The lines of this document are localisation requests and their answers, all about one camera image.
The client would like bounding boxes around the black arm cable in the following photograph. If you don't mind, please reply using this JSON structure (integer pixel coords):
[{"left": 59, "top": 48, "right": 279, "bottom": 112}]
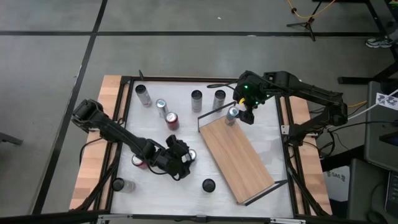
[{"left": 78, "top": 136, "right": 104, "bottom": 165}]

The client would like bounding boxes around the yellow cable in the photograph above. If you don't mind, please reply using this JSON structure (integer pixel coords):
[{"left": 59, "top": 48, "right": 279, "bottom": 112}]
[{"left": 285, "top": 0, "right": 337, "bottom": 19}]

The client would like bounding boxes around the black aluminium table frame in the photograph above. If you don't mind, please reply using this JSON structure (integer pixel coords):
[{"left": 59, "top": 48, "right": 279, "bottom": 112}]
[{"left": 70, "top": 74, "right": 333, "bottom": 224}]

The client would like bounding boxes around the grey computer desk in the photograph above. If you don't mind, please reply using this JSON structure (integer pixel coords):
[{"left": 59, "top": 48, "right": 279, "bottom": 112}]
[{"left": 364, "top": 80, "right": 398, "bottom": 172}]

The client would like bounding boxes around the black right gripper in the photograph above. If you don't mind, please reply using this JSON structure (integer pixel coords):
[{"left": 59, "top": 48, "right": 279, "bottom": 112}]
[{"left": 233, "top": 70, "right": 274, "bottom": 126}]

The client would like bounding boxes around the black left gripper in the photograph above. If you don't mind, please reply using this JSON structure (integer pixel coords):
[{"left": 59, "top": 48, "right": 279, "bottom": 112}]
[{"left": 152, "top": 135, "right": 192, "bottom": 182}]

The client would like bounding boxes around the white printed bag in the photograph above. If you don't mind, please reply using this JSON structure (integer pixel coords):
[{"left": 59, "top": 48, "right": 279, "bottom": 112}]
[{"left": 323, "top": 166, "right": 351, "bottom": 203}]

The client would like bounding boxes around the wooden shelf with black frame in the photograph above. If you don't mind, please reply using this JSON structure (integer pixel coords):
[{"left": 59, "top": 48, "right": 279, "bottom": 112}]
[{"left": 197, "top": 101, "right": 289, "bottom": 207}]

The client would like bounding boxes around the black tripod stand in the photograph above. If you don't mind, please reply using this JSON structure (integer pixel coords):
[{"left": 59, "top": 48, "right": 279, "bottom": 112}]
[{"left": 285, "top": 0, "right": 324, "bottom": 42}]

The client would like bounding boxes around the red cola can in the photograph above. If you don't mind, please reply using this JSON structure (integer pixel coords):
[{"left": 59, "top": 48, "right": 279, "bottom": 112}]
[
  {"left": 131, "top": 154, "right": 149, "bottom": 170},
  {"left": 164, "top": 111, "right": 180, "bottom": 131}
]

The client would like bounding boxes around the person's shoe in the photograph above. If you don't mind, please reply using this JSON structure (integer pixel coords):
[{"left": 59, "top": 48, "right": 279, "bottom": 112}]
[{"left": 365, "top": 35, "right": 394, "bottom": 49}]

